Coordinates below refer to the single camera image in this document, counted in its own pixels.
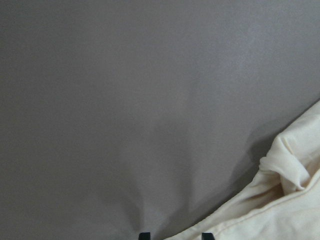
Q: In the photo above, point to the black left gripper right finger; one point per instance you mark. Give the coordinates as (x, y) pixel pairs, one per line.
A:
(207, 236)

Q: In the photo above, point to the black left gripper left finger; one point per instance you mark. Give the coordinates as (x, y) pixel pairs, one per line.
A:
(144, 236)

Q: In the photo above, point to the beige long sleeve shirt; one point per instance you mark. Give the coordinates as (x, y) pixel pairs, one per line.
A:
(283, 200)

